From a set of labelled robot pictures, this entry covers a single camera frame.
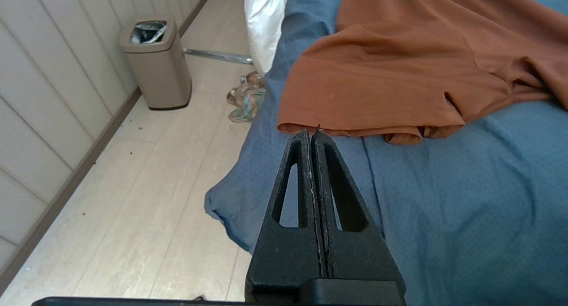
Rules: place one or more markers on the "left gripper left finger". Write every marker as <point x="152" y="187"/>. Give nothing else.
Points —
<point x="288" y="252"/>

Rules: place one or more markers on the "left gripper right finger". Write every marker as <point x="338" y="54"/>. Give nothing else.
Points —
<point x="359" y="252"/>

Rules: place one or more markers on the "blue bed sheet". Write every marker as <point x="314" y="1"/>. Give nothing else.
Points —
<point x="466" y="208"/>

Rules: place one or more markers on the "thin metal rod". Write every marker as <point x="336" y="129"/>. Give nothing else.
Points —
<point x="217" y="56"/>

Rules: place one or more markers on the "bronze trash bin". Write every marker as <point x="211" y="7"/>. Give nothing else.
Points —
<point x="157" y="66"/>

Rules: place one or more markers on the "black bin liner bag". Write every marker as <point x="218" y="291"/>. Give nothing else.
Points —
<point x="148" y="32"/>

